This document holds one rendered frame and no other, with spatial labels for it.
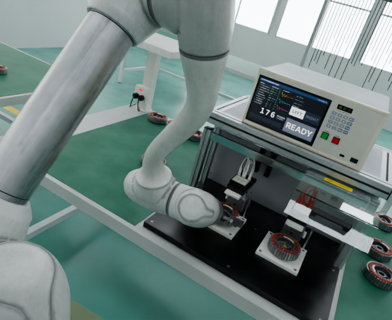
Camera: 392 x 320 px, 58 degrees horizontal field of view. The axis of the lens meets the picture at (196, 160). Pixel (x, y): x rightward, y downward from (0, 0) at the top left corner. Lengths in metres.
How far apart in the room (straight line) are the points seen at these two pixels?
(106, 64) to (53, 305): 0.42
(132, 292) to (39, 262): 1.48
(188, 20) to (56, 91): 0.26
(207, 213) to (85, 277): 1.26
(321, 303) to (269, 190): 0.51
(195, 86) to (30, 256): 0.42
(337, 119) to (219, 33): 0.67
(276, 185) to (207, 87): 0.84
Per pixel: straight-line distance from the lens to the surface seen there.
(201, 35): 0.65
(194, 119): 0.77
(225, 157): 1.52
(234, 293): 1.13
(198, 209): 0.91
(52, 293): 0.58
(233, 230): 1.29
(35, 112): 0.69
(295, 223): 1.29
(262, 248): 1.27
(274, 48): 7.78
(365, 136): 1.24
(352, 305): 1.31
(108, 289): 2.03
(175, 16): 0.67
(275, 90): 1.26
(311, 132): 1.26
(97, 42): 0.70
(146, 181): 0.97
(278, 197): 1.50
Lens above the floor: 1.52
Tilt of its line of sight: 26 degrees down
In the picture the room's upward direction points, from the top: 16 degrees clockwise
